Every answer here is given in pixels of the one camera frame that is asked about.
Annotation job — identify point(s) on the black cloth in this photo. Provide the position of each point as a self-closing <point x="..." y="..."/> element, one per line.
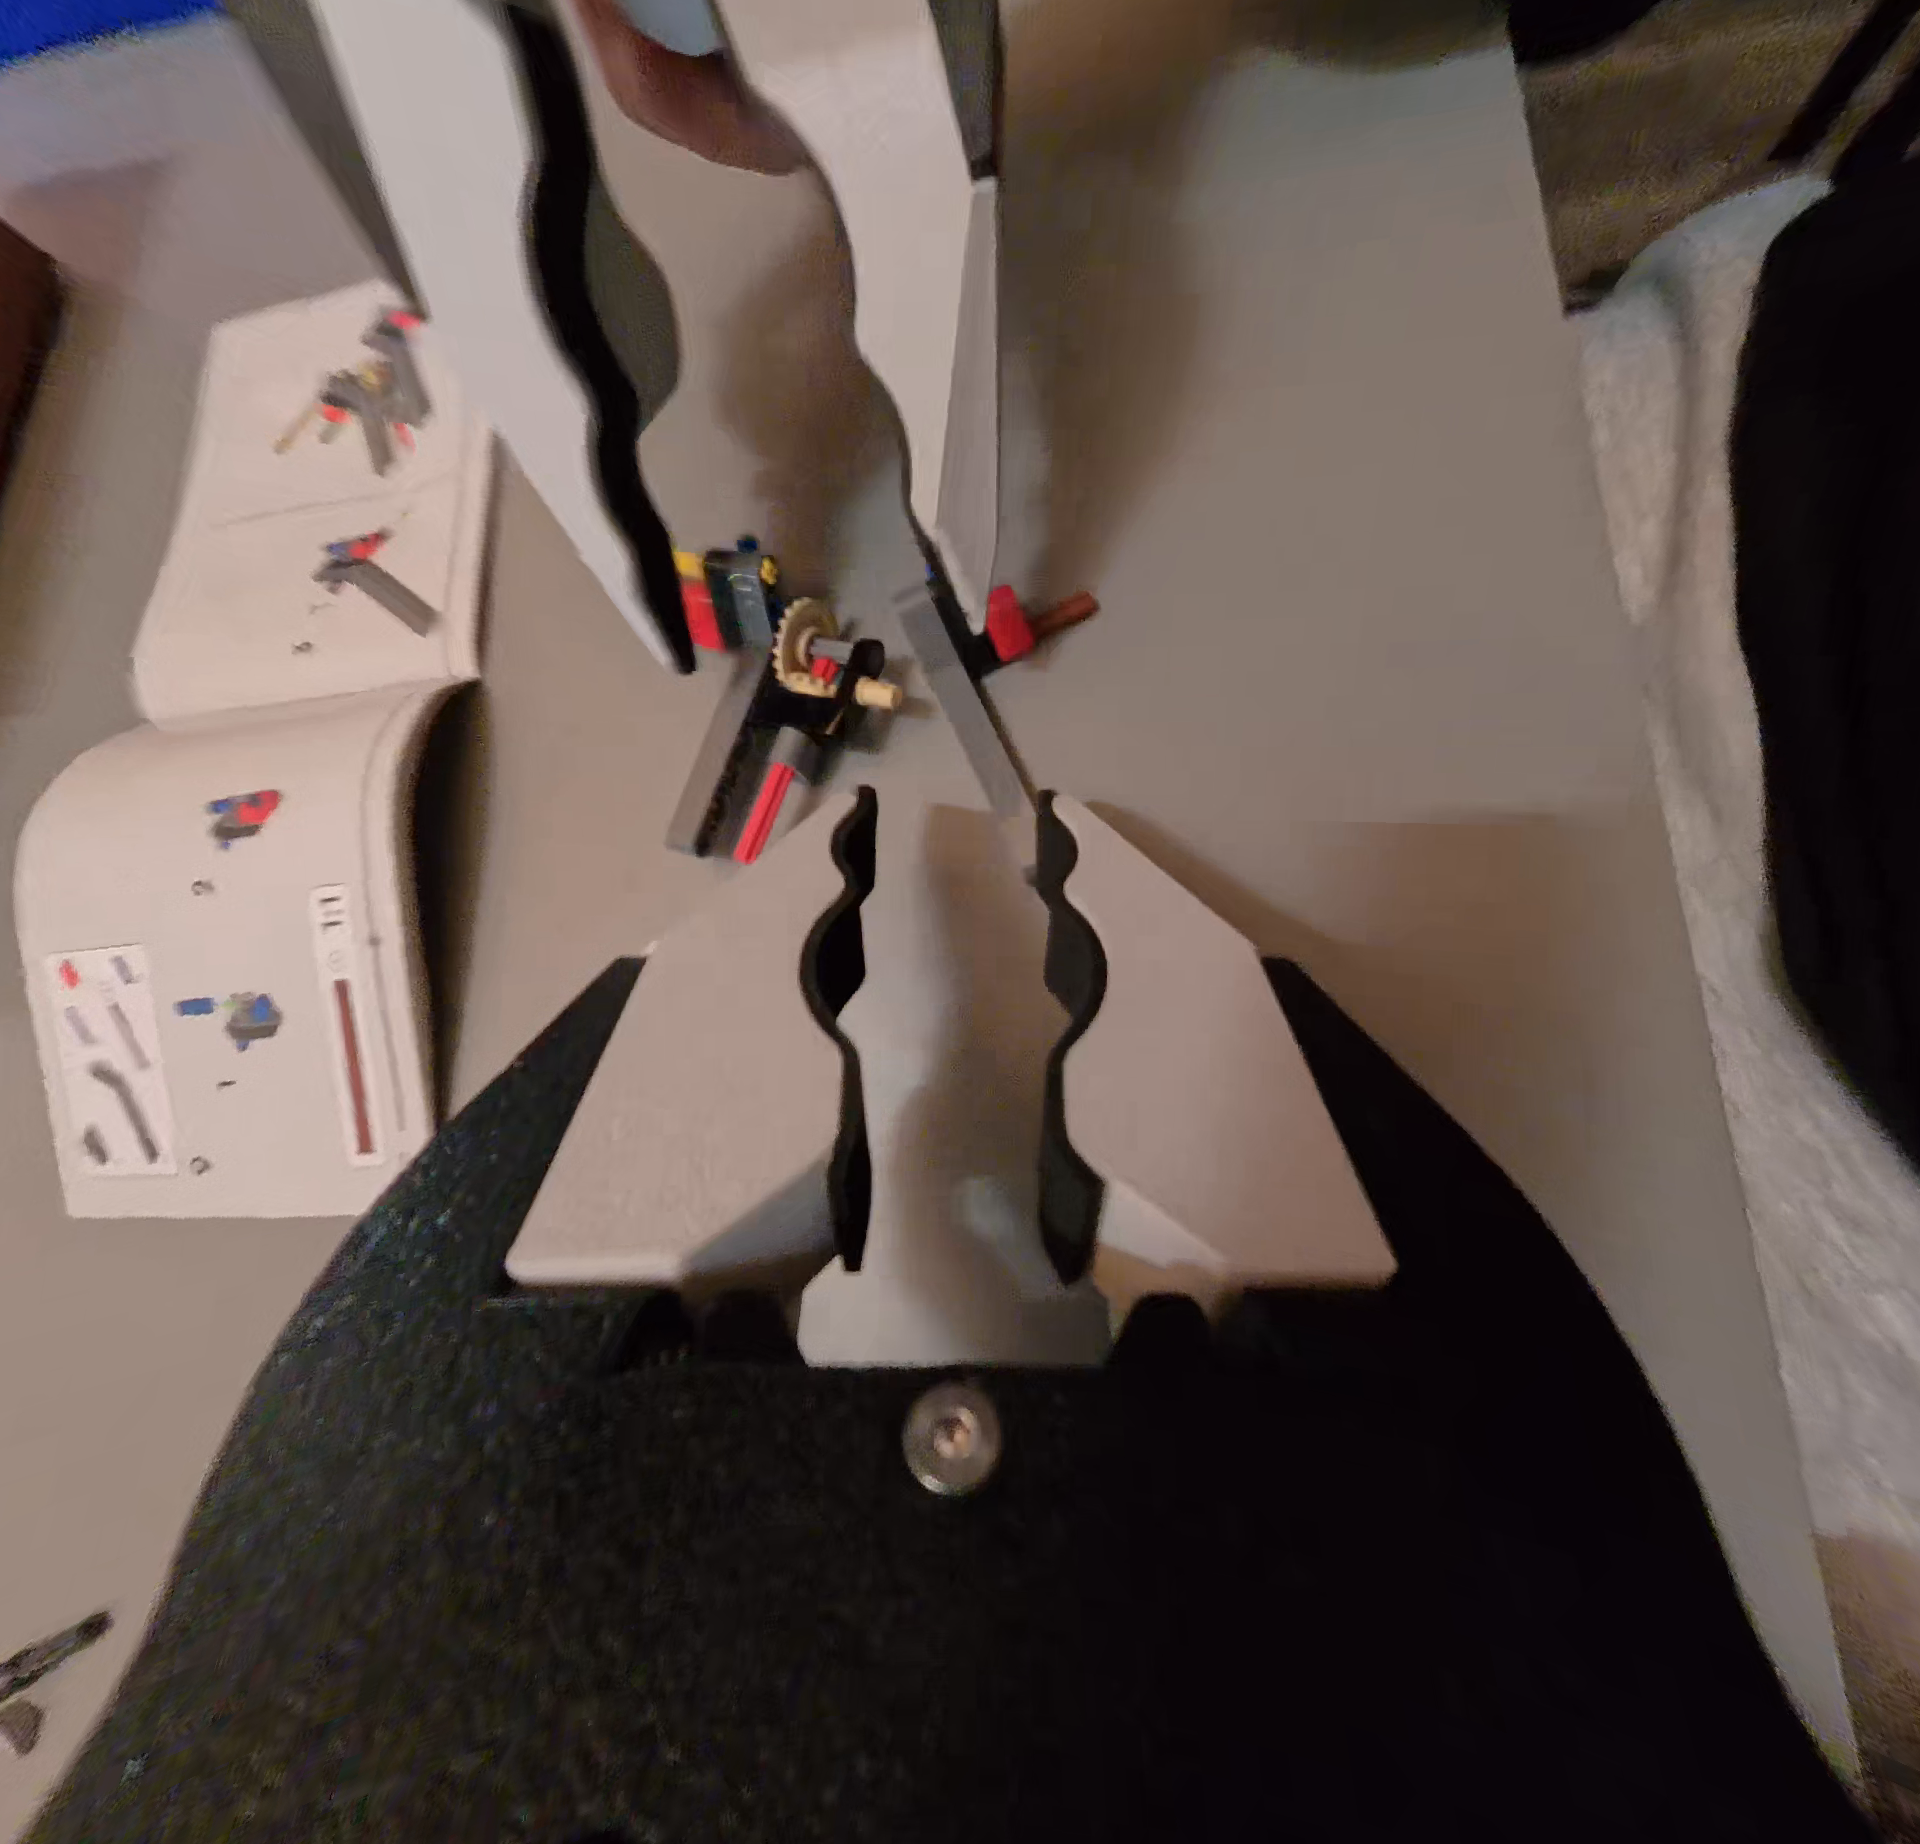
<point x="1846" y="601"/>

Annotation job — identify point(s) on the red lego connector brown axle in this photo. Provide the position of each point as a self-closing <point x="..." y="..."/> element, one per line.
<point x="1030" y="622"/>

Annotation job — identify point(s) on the person's right hand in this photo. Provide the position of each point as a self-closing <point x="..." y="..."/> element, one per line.
<point x="691" y="111"/>

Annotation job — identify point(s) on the lego assembly with tan gear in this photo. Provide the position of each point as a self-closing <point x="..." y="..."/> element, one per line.
<point x="771" y="720"/>

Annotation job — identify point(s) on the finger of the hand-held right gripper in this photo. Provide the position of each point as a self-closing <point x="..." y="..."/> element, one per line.
<point x="856" y="88"/>
<point x="451" y="179"/>

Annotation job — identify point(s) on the dark lego piece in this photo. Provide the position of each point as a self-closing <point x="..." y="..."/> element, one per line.
<point x="51" y="1649"/>

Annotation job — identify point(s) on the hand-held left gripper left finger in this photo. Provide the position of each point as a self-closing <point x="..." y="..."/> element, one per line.
<point x="676" y="1109"/>

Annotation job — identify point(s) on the open lego instruction booklet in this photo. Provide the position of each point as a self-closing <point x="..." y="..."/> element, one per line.
<point x="255" y="765"/>

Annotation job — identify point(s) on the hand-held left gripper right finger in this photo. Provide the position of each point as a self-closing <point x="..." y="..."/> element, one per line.
<point x="1215" y="1109"/>

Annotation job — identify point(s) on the white fuzzy blanket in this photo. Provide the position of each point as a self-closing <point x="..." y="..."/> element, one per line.
<point x="1696" y="765"/>

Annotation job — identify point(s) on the grey lego beam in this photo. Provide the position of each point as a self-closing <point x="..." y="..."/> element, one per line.
<point x="966" y="720"/>

